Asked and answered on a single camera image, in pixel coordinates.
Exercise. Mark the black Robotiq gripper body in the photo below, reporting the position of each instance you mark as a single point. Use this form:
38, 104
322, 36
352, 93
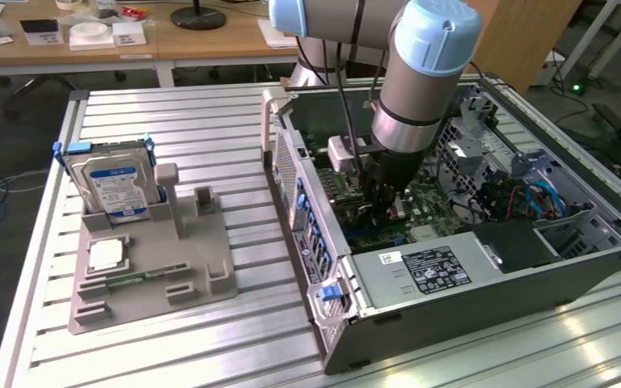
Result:
396, 167

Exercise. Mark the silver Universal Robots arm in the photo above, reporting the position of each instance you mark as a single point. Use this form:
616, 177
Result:
418, 81

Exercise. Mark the green motherboard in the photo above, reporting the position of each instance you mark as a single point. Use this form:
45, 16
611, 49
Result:
429, 210

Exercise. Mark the silver perforated disk bay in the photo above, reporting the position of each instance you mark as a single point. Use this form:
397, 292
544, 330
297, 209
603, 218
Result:
472, 157

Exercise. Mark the grey power supply unit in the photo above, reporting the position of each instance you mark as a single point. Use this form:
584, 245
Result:
390, 283

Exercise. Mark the black fan shroud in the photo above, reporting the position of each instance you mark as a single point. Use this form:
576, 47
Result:
509, 246

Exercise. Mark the blue case latch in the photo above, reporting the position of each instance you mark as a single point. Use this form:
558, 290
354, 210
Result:
326, 293

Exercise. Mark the stack of white papers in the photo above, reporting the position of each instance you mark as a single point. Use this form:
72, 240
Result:
274, 38

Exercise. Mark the wooden cabinet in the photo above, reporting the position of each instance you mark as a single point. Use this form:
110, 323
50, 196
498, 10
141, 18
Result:
526, 40

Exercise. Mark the open grey PC case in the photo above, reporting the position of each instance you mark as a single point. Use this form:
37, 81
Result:
450, 323

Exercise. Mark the black round lamp base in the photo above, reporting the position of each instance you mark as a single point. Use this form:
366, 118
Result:
198, 18

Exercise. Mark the grey parts rack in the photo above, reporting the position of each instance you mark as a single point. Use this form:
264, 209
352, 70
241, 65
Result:
148, 291

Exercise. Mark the green RAM stick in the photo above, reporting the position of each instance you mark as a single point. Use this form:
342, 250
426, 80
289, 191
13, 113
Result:
137, 278

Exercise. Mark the silver CPU chip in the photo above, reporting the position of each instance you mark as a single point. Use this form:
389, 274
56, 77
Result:
106, 255

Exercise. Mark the white printed card box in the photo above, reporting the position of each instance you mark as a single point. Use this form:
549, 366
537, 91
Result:
128, 34

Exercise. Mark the red packet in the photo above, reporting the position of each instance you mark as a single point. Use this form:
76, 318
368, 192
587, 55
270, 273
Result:
132, 12

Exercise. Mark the black office chair base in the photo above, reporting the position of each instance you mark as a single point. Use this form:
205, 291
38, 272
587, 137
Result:
24, 95

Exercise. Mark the wooden desk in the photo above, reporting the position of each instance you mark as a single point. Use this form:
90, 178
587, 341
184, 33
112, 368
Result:
29, 54

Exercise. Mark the white box with black label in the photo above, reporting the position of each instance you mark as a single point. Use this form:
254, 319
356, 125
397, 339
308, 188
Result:
41, 32

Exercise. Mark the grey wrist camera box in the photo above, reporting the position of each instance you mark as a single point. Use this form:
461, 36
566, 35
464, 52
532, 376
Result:
341, 155

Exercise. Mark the white table frame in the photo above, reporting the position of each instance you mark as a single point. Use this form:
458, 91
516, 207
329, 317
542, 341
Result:
591, 36

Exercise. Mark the hard disk with blue bracket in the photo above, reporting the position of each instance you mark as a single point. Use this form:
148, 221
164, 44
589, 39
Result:
110, 182

